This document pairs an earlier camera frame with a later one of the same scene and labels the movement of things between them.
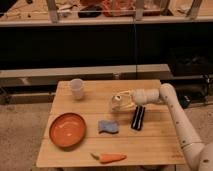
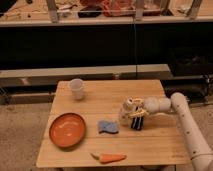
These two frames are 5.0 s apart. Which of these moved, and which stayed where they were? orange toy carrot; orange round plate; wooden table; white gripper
Moved: white gripper
Stayed: orange round plate; orange toy carrot; wooden table
